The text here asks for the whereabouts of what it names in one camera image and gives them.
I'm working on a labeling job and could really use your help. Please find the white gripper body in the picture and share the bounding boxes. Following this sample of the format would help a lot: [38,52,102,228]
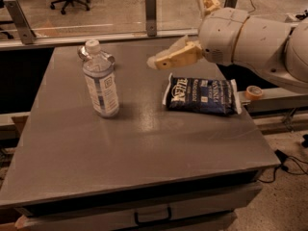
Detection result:
[198,8,249,65]

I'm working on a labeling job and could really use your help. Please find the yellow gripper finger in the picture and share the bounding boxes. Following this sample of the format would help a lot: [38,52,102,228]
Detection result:
[195,0,220,18]
[146,36,203,70]

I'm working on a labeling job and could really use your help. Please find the clear blue plastic water bottle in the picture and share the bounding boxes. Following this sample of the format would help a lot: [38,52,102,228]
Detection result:
[83,39,119,118]

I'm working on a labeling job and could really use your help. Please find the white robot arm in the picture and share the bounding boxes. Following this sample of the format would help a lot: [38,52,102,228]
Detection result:
[147,0,308,93]

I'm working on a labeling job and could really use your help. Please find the dark blue snack bag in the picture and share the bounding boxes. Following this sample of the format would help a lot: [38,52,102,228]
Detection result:
[163,74,242,116]

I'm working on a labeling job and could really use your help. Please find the orange tape roll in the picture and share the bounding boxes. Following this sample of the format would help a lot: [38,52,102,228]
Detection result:
[245,86,263,100]

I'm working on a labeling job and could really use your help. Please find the grey metal drawer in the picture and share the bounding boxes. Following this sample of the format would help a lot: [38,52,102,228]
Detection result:
[15,182,262,231]

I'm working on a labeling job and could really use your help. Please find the middle metal glass bracket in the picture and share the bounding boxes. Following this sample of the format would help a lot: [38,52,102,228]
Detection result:
[145,0,157,37]

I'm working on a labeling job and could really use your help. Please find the black floor cable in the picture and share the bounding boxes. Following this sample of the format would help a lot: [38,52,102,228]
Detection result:
[258,149,308,184]

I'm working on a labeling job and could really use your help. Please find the left metal glass bracket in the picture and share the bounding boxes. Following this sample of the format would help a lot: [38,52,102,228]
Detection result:
[4,0,36,44]

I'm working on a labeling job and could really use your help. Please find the black drawer handle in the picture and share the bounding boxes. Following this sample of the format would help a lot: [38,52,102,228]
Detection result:
[134,207,172,226]

